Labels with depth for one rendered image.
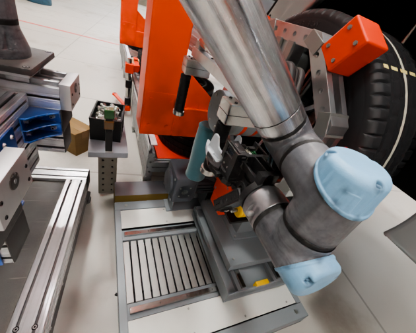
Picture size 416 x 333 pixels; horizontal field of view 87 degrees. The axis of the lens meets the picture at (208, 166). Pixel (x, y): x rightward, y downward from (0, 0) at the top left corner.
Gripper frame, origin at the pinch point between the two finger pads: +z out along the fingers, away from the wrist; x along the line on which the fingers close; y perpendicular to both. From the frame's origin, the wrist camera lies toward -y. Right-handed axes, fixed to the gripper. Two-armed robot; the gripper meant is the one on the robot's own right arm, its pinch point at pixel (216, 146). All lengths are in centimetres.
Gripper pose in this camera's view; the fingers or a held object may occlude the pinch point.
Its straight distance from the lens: 54.9
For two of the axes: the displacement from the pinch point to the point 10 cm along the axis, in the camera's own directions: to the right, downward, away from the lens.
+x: -9.1, 0.0, -4.2
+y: 2.7, -7.8, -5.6
